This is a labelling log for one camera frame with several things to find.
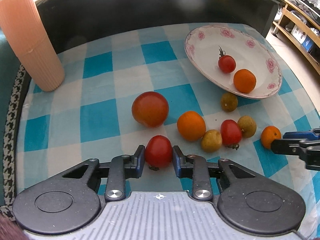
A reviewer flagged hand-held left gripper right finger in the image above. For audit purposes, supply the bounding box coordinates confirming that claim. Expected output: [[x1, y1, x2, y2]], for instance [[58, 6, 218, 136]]
[[172, 145, 260, 202]]

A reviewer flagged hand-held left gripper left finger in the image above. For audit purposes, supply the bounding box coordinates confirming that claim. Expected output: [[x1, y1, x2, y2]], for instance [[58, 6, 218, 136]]
[[60, 145, 146, 202]]

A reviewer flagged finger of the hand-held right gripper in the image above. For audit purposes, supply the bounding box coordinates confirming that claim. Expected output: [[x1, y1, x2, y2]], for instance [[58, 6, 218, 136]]
[[271, 138, 320, 172], [283, 129, 320, 141]]

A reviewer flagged small orange mandarin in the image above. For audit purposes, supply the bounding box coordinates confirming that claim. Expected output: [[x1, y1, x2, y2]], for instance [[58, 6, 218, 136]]
[[261, 126, 282, 150]]

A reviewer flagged oval red cherry tomato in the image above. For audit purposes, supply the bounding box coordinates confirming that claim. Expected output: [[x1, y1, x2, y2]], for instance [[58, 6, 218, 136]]
[[145, 135, 173, 172], [220, 119, 243, 150]]

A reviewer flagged floral white plate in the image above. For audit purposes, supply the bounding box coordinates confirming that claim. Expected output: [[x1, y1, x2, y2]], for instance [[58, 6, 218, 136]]
[[184, 25, 283, 100]]

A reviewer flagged medium orange mandarin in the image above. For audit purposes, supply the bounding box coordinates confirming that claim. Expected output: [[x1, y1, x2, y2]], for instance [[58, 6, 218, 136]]
[[177, 111, 207, 142]]

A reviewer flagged yellow-green longan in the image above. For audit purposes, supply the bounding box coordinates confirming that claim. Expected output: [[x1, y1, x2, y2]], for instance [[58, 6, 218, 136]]
[[201, 129, 223, 153], [237, 115, 257, 138], [220, 92, 239, 112]]

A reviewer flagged large red tomato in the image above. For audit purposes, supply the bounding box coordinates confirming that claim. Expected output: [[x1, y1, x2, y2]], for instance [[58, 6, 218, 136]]
[[132, 91, 169, 128]]

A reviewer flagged blue checkered tablecloth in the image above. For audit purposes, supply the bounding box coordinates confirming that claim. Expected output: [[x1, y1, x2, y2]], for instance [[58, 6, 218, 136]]
[[19, 23, 320, 240]]

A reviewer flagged round orange mandarin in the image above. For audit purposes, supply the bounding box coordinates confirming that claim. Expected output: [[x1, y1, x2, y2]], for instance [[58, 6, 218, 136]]
[[233, 69, 257, 93]]

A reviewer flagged blue box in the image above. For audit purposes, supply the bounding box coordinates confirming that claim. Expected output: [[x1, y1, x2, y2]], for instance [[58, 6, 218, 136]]
[[301, 36, 316, 53]]

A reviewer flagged stemmed small red tomato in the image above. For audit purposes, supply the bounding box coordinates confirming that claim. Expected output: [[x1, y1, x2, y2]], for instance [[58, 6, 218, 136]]
[[217, 46, 237, 74]]

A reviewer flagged white box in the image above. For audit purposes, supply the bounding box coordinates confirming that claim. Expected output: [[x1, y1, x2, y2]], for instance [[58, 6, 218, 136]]
[[291, 25, 308, 41]]

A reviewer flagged wooden shelf unit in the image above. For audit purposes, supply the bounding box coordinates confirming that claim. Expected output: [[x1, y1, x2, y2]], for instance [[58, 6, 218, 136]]
[[272, 0, 320, 74]]

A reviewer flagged houndstooth cloth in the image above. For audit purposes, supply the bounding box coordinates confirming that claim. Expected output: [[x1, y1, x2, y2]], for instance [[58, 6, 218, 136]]
[[0, 65, 27, 220]]

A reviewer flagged dark red fuzzy garment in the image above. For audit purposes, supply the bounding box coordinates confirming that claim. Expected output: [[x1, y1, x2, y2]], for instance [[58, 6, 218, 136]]
[[0, 214, 25, 240]]

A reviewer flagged black coffee table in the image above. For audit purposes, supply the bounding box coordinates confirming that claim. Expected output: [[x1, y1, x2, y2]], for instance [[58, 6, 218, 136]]
[[32, 0, 282, 55]]

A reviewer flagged pink ribbed cup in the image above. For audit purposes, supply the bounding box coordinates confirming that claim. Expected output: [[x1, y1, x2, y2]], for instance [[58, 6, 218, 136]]
[[0, 0, 66, 92]]

